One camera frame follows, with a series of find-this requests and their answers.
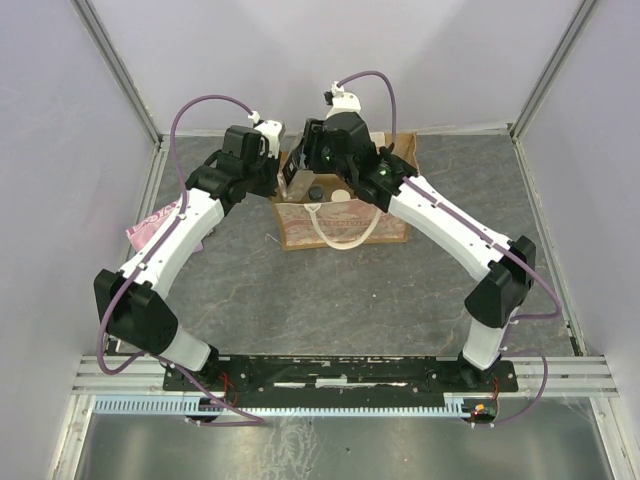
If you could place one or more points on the tall clear glass bottle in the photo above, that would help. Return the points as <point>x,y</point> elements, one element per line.
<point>316,193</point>

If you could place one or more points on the blue slotted cable duct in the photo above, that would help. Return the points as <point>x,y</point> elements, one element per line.
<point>340,405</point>

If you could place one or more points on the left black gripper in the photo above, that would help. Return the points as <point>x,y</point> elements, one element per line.
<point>273,164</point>

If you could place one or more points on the pink printed package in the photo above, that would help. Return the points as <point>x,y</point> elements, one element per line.
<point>140,234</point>

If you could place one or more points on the aluminium frame post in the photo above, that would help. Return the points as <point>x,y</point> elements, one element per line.
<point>89,16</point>
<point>553,66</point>

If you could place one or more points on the wrist white camera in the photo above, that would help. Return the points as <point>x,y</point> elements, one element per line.
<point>339,101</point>
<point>272,130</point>

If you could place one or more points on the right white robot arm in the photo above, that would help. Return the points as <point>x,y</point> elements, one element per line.
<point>503,268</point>

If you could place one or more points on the yellow-green bottle white cap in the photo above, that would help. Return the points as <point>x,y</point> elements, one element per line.
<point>340,195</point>

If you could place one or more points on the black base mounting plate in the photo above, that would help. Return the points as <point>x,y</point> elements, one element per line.
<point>436,374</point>

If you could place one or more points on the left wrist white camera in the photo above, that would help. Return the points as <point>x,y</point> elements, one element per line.
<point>272,130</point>

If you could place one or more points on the brown canvas tote bag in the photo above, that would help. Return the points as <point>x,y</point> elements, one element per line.
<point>338,225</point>

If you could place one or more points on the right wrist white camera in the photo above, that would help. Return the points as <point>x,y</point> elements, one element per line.
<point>339,101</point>

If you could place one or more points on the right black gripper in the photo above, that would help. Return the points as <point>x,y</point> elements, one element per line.
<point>315,137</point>

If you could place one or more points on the left aluminium frame post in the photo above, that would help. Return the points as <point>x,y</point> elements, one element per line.
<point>89,16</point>

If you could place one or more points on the short clear glass bottle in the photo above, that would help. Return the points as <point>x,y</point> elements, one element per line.
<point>295,177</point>

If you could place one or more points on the aluminium front rail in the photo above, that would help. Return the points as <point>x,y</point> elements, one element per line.
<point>564,377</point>

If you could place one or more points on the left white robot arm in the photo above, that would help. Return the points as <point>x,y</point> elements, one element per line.
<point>132,301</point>

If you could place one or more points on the right aluminium frame post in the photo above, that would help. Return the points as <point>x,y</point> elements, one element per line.
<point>553,66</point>

